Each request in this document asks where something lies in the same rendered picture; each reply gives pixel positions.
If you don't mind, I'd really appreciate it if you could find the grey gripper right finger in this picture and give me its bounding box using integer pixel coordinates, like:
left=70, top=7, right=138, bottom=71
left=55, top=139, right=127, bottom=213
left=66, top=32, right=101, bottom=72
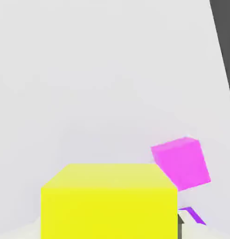
left=177, top=209, right=230, bottom=239

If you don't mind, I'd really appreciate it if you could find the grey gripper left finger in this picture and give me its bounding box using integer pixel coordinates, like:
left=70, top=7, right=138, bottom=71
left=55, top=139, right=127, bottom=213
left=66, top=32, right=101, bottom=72
left=0, top=216, right=42, bottom=239

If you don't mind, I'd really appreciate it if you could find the small yellow cube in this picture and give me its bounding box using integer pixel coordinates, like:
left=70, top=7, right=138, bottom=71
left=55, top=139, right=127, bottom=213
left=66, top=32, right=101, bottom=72
left=41, top=163, right=178, bottom=239

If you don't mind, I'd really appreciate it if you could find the small purple cube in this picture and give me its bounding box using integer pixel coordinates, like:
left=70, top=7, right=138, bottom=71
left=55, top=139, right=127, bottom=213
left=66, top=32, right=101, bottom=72
left=177, top=206, right=207, bottom=226

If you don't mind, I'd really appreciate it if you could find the small pink cube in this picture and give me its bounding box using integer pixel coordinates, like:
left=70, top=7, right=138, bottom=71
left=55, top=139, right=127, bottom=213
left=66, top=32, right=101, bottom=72
left=150, top=136, right=212, bottom=192

